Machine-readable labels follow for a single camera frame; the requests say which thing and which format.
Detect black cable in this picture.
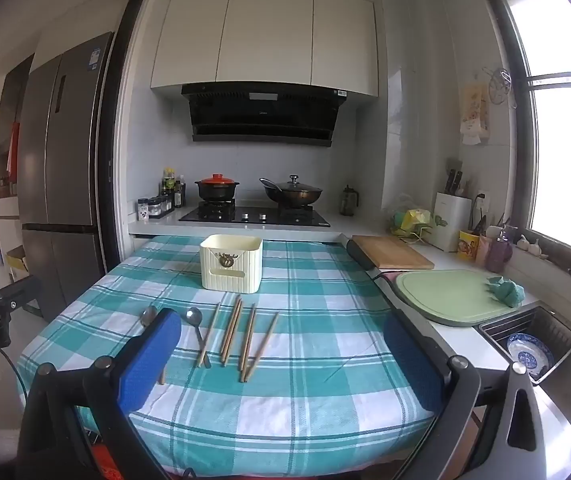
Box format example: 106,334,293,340
0,346,30,403

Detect cream ribbed utensil box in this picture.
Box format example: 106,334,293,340
200,234,264,294

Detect white knife block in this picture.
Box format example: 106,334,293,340
433,191,473,252

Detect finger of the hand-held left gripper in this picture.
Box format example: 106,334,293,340
0,275,45,313

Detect black clay pot red lid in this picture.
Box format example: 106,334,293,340
194,174,240,203

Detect blue white patterned bowl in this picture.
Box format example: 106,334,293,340
507,332,555,380

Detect long wooden chopstick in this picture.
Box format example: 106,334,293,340
244,311,280,383

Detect steel sink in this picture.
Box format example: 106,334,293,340
478,301,571,386

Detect window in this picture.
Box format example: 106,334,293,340
485,0,571,271

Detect pink cup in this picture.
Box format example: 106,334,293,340
475,234,493,266

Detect grey refrigerator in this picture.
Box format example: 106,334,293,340
18,31,116,321

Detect teal plaid tablecloth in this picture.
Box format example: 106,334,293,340
16,235,439,478

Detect wok with glass lid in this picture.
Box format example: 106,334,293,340
260,175,324,208

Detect hanging wire rack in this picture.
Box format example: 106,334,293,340
483,65,519,110

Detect black range hood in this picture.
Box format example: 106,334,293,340
182,82,347,149

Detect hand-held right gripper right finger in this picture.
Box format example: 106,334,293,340
383,310,553,480

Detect green cutting board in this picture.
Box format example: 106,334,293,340
395,269,529,328

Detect dark door frame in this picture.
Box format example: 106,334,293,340
98,0,154,273

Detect purple soap dispenser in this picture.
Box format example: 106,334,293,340
487,225,513,273

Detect black glass gas stove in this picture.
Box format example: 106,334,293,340
179,199,331,227

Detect red hanging decoration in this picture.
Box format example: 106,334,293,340
8,121,20,181

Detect glass french press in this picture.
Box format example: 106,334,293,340
340,185,359,217

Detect hanging printed towel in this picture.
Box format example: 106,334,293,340
459,77,492,146

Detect rack of spice jars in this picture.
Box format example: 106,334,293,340
148,194,175,219

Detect garlic bulbs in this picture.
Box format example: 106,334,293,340
515,234,549,260

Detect teal dish cloth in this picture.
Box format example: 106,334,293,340
485,275,526,308

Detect set of wooden chopsticks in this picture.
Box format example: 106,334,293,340
158,296,259,386

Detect white wall cabinet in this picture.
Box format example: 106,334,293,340
150,0,380,98

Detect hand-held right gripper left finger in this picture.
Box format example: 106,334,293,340
16,307,184,480

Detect yellow printed cup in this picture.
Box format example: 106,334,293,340
458,229,481,261

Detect wooden cutting board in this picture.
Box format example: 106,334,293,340
351,235,435,271

